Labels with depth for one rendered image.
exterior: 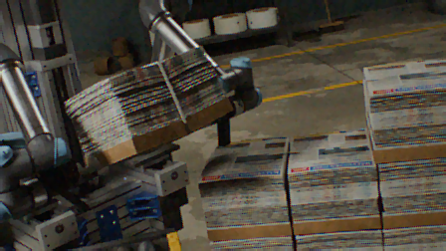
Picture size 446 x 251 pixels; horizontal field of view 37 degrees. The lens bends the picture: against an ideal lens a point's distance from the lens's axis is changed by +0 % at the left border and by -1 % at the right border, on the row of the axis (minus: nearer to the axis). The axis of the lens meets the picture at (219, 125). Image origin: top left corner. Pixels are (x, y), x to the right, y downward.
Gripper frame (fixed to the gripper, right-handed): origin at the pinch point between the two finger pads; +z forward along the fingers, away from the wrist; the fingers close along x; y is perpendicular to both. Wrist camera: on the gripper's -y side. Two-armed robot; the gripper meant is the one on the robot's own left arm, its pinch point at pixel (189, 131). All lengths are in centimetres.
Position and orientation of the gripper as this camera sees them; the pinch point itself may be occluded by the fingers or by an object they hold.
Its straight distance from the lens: 220.4
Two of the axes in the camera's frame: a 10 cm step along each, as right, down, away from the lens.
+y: -3.9, -9.2, -0.3
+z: -6.9, 3.2, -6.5
